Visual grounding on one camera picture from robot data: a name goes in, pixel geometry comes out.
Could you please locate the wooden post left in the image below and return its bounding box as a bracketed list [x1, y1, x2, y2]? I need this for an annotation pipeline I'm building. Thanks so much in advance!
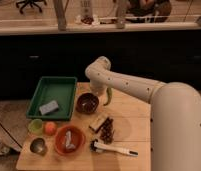
[53, 0, 66, 31]

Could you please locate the grey object in orange bowl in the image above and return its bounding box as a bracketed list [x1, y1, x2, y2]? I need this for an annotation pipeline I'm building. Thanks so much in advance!
[65, 131, 76, 150]

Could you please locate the bunch of dark grapes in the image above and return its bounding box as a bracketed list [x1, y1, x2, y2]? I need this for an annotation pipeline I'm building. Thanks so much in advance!
[100, 118, 114, 144]

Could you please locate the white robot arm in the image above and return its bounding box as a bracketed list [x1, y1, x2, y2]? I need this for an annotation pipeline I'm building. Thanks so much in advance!
[85, 56, 201, 171]

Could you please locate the orange ball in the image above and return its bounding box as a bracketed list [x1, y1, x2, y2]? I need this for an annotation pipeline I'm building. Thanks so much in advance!
[44, 121, 57, 136]

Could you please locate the purple bowl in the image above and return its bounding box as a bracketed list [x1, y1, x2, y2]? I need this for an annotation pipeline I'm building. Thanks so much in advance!
[76, 93, 99, 114]

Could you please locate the white black dish brush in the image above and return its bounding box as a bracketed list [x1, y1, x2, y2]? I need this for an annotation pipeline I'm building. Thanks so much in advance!
[90, 139, 138, 157]

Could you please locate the orange bowl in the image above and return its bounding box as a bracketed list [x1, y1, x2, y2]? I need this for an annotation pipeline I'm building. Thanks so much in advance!
[54, 125, 85, 156]

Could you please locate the black office chair base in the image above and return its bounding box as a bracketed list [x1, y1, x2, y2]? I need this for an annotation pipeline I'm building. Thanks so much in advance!
[15, 0, 47, 14]

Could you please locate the person sitting in background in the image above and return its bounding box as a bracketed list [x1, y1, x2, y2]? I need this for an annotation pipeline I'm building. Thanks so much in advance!
[127, 0, 172, 23]

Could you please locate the wooden post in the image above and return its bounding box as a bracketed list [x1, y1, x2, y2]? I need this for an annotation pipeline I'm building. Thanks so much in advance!
[116, 0, 127, 29]
[53, 0, 66, 31]

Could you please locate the wooden post right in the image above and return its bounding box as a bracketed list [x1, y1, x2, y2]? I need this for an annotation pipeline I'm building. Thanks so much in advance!
[116, 0, 127, 29]

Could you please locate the grey sponge block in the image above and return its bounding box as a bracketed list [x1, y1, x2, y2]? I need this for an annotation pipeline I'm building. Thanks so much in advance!
[39, 100, 59, 115]

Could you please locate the wooden block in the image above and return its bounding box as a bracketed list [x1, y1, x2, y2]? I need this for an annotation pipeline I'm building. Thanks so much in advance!
[89, 114, 108, 132]

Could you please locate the green pepper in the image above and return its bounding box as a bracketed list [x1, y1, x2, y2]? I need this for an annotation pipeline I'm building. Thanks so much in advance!
[103, 87, 112, 106]

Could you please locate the green plastic tray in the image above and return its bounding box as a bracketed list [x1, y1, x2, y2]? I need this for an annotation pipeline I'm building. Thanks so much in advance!
[26, 76, 77, 121]

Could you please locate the light green cup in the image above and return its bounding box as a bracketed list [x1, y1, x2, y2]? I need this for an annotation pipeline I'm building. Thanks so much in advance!
[28, 119, 43, 135]

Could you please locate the small metal cup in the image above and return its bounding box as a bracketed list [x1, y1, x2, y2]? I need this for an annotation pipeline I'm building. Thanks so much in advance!
[30, 138, 47, 155]

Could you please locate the black cable on floor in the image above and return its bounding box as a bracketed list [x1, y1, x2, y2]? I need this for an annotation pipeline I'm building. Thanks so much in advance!
[0, 116, 23, 149]

